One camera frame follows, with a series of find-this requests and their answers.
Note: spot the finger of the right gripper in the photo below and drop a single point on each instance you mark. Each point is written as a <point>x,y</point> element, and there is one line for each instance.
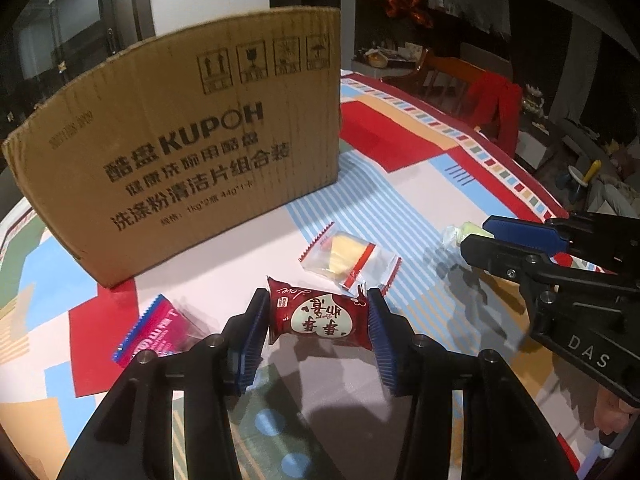
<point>533,235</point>
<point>528,267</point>

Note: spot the white low side table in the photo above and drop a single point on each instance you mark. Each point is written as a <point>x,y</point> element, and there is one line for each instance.
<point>380,62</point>

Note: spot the red blue snack bag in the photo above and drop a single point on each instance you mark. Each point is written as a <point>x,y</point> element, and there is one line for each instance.
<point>163,328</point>

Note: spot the black framed glass door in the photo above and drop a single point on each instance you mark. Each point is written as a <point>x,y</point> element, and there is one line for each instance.
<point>47,43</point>

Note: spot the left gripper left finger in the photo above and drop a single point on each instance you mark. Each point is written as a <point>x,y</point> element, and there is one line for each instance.
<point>245,335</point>

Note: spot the red heart balloons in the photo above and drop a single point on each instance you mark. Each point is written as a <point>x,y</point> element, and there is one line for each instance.
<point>417,10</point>

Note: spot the person right hand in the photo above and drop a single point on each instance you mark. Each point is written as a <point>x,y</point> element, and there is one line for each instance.
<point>611,416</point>

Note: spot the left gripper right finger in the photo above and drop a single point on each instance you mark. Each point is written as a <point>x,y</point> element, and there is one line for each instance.
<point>391,336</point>

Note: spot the brown cardboard box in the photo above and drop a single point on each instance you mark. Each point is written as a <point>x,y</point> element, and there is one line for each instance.
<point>184,136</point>

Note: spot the red wooden chair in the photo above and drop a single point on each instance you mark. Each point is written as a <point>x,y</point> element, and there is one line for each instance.
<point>490,102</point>

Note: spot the pale green candy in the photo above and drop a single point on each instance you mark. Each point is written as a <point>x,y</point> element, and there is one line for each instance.
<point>453,236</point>

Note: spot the clear yellow cracker packet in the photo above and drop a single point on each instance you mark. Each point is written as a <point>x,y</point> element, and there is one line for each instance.
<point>350,262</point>

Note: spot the dark red white snack packet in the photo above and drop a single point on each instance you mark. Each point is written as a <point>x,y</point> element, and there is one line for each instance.
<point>307,312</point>

